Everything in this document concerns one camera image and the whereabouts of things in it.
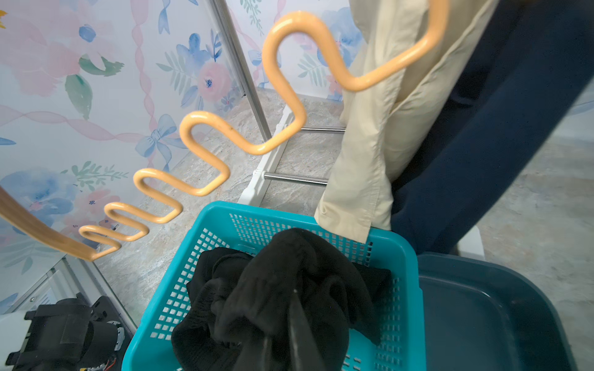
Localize navy blue shorts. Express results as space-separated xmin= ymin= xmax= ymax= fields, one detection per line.
xmin=391 ymin=1 xmax=593 ymax=254

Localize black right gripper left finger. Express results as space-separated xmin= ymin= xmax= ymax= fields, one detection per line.
xmin=257 ymin=335 xmax=273 ymax=371

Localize white metal clothes rack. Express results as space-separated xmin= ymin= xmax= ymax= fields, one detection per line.
xmin=206 ymin=0 xmax=486 ymax=261

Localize teal perforated plastic basket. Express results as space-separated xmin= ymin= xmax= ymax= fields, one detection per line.
xmin=122 ymin=201 xmax=426 ymax=370

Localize beige shorts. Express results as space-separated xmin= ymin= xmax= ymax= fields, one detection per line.
xmin=315 ymin=0 xmax=497 ymax=243

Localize silver aluminium corner post left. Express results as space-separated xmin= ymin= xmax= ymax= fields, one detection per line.
xmin=210 ymin=0 xmax=272 ymax=141

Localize dark teal plastic bin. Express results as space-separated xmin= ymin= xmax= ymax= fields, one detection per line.
xmin=418 ymin=254 xmax=577 ymax=370

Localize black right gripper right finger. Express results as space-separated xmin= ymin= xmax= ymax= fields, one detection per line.
xmin=288 ymin=290 xmax=326 ymax=371

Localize black shorts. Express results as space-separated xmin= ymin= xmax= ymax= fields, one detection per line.
xmin=171 ymin=228 xmax=391 ymax=370

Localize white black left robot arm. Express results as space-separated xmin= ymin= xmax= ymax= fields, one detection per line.
xmin=1 ymin=293 xmax=133 ymax=370

